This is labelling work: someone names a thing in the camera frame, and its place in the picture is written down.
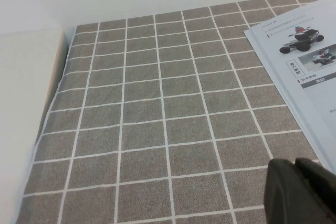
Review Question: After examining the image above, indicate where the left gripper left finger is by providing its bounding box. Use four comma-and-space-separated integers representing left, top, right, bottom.
264, 158, 323, 224

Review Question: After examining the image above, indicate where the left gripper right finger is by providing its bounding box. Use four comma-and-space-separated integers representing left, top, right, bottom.
295, 157, 336, 224

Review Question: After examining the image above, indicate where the white product catalogue book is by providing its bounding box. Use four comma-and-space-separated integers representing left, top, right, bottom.
243, 0, 336, 176

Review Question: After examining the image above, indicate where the grey white grid tablecloth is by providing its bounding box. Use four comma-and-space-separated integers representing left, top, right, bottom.
18, 0, 336, 224

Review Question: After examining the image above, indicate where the white box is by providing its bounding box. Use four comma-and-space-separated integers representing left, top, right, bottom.
0, 27, 66, 224

